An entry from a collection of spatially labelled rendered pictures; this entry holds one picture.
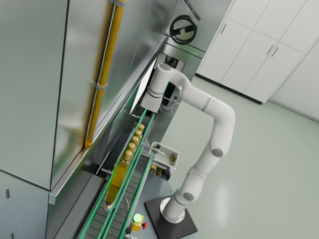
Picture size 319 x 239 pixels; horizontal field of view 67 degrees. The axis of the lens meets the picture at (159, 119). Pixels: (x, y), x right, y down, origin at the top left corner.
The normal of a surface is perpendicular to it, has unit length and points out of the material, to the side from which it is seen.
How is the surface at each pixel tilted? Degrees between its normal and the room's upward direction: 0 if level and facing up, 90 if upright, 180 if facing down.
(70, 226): 0
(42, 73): 90
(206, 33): 90
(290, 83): 90
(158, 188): 0
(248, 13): 90
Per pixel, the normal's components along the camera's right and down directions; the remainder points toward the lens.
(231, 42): -0.23, 0.57
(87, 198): 0.33, -0.72
